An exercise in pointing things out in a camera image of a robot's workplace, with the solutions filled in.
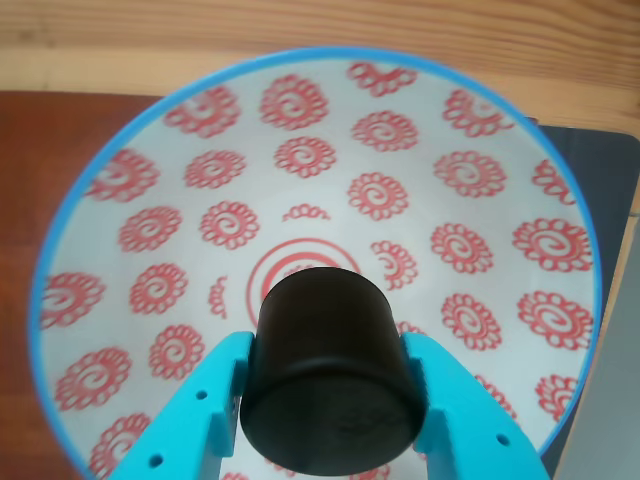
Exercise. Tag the black cylinder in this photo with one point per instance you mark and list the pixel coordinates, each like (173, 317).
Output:
(330, 350)

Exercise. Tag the red floral bowl blue rim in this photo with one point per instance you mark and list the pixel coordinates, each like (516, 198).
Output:
(325, 190)

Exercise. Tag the dark grey desk pad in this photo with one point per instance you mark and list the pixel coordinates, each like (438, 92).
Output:
(600, 170)

